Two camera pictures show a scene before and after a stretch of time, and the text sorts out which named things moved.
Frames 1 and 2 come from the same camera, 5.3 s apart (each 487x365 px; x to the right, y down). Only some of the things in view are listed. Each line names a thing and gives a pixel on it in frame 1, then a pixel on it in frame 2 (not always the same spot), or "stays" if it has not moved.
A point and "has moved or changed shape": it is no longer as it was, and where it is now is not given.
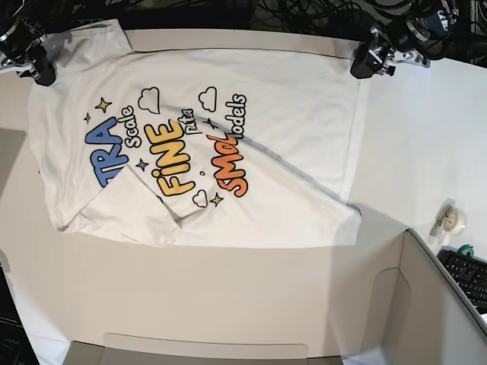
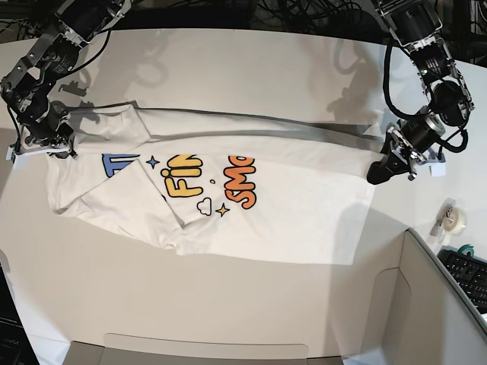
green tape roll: [466, 248] stays
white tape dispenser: [450, 220] stays
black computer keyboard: [470, 274] stays
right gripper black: [388, 55] to [403, 150]
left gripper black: [35, 58] to [58, 143]
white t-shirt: [193, 148] has moved or changed shape
